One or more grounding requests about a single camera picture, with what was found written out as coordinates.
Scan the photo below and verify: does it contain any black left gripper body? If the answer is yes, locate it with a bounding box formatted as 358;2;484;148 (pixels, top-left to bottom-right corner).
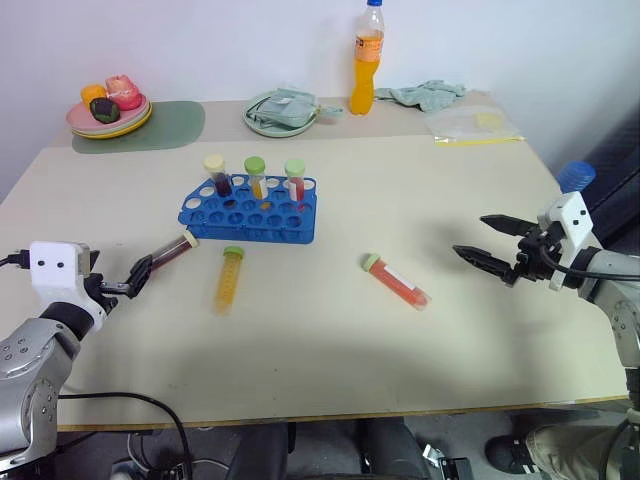
82;272;133;315

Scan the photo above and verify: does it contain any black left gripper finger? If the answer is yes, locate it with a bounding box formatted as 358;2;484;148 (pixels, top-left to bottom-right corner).
129;253;154;282
124;273;147;300

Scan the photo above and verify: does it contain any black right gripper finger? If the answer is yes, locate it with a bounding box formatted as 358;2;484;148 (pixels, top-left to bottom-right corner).
479;214;539;239
451;244;519;282

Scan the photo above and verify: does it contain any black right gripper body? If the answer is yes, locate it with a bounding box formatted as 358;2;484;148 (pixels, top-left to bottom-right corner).
503;223;567;289

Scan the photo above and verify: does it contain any dark liquid tube cream cap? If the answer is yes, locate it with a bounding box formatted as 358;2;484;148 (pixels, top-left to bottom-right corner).
202;153;234;198
148;230;201;272

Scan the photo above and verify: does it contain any yellow liquid tube green cap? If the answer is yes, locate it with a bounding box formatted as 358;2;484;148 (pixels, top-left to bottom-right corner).
211;245;246;316
243;155;272;202

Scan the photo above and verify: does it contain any red liquid tube green cap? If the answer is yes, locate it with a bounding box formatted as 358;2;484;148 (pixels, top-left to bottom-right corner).
283;158;308;212
360;252;433;312

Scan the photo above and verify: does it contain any blue test tube rack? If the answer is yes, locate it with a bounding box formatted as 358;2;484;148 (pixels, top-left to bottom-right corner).
177;172;319;246

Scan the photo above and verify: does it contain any blue ribbed bottle cap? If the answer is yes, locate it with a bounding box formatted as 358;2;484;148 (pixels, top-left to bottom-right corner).
555;160;598;194

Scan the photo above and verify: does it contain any clear plastic zip bag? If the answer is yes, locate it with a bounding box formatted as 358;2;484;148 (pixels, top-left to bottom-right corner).
424;105;525;148

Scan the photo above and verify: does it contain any black chair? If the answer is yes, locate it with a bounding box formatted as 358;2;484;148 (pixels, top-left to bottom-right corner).
578;113;640;242

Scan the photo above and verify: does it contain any yellow plate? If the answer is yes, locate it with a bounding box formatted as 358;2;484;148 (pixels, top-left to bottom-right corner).
70;105;154;140

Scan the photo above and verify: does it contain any green placemat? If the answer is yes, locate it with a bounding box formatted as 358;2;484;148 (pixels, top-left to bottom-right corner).
71;100;207;155

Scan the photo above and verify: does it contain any pale green plate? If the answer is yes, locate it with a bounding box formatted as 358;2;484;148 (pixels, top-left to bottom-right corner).
69;99;153;136

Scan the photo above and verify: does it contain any light green cloth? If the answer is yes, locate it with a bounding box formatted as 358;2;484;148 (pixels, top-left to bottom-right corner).
374;79;468;113

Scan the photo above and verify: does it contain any dark green toy food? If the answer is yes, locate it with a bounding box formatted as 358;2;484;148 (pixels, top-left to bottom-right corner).
89;97;122;124

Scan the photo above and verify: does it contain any pink plate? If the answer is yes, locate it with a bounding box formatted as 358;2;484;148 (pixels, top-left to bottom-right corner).
65;93;151;132

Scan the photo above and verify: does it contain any pink toy peach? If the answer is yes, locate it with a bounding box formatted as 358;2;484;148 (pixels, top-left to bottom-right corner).
104;73;144;112

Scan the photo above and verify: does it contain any orange toy fruit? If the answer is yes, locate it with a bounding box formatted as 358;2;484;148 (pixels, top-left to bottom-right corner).
80;84;108;109

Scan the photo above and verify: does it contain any light green plate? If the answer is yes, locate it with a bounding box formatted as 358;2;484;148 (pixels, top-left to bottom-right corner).
242;91;322;138

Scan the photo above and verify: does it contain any black sneaker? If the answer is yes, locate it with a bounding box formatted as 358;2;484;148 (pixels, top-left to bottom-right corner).
484;434;540;475

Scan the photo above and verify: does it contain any khaki trouser leg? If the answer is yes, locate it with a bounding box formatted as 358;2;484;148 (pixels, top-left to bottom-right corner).
523;422;629;480

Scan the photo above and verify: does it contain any orange soda plastic bottle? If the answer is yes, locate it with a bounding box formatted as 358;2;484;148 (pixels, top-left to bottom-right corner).
348;0;388;117

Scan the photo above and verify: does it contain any small black box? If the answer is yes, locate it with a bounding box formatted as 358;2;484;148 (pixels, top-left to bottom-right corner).
438;456;474;480

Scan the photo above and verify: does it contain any light green zip pouch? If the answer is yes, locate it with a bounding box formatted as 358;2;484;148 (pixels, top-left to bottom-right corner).
252;87;345;127

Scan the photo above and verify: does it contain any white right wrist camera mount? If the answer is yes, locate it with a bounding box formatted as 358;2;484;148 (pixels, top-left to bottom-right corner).
536;191;594;292

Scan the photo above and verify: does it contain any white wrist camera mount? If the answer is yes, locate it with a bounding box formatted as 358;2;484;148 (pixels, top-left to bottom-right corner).
28;241;109;332
536;191;594;292

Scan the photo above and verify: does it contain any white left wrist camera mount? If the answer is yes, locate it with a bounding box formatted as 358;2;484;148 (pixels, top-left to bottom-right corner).
28;241;109;332

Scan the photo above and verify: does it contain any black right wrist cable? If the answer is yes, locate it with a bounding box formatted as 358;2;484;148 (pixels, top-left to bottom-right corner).
544;227;640;281

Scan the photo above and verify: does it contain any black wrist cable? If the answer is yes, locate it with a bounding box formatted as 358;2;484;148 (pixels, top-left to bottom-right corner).
544;227;640;281
0;250;33;272

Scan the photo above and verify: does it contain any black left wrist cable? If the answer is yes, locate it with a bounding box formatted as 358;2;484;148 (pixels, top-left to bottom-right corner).
0;250;33;272

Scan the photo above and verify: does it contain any black cable under table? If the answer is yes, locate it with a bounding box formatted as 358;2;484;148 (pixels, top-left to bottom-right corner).
56;391;194;480

